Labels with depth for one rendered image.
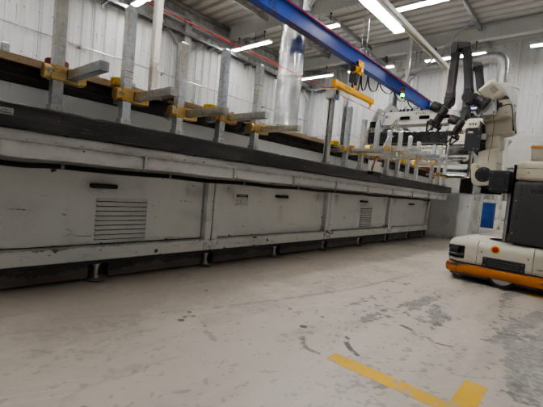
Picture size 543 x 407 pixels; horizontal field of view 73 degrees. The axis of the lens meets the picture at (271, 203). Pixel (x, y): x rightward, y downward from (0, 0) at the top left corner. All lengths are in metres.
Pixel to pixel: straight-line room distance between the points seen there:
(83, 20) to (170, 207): 7.93
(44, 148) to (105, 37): 8.35
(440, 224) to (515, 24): 6.85
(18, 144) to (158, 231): 0.81
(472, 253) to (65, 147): 2.39
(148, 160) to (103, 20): 8.34
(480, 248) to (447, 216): 2.86
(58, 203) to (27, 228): 0.15
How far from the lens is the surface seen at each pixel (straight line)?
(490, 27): 11.48
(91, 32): 9.71
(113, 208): 1.86
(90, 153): 1.57
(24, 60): 1.71
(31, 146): 1.51
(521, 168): 2.75
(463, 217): 5.40
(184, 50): 1.80
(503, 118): 2.98
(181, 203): 2.06
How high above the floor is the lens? 0.52
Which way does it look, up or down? 3 degrees down
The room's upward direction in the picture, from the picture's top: 5 degrees clockwise
